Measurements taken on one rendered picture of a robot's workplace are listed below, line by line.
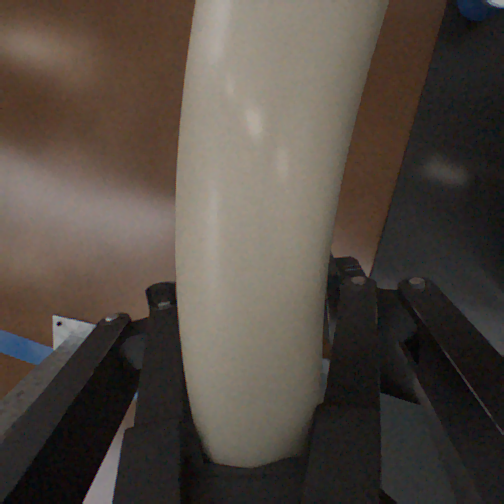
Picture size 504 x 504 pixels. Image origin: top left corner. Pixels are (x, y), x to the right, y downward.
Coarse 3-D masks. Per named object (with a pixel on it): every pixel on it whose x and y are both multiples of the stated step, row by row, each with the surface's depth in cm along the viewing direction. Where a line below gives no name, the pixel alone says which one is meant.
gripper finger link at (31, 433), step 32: (128, 320) 14; (96, 352) 12; (64, 384) 11; (96, 384) 11; (128, 384) 14; (32, 416) 10; (64, 416) 10; (96, 416) 11; (0, 448) 9; (32, 448) 9; (64, 448) 9; (96, 448) 11; (0, 480) 8; (32, 480) 8; (64, 480) 9
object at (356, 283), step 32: (352, 288) 14; (352, 320) 12; (352, 352) 10; (352, 384) 9; (320, 416) 8; (352, 416) 8; (320, 448) 7; (352, 448) 7; (320, 480) 6; (352, 480) 6
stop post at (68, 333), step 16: (64, 320) 127; (80, 320) 127; (64, 336) 129; (80, 336) 128; (64, 352) 120; (48, 368) 112; (32, 384) 105; (0, 400) 98; (16, 400) 99; (32, 400) 100; (0, 416) 94; (16, 416) 95; (0, 432) 89
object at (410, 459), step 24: (384, 408) 113; (408, 408) 116; (384, 432) 103; (408, 432) 106; (384, 456) 95; (408, 456) 98; (432, 456) 100; (384, 480) 88; (408, 480) 90; (432, 480) 92
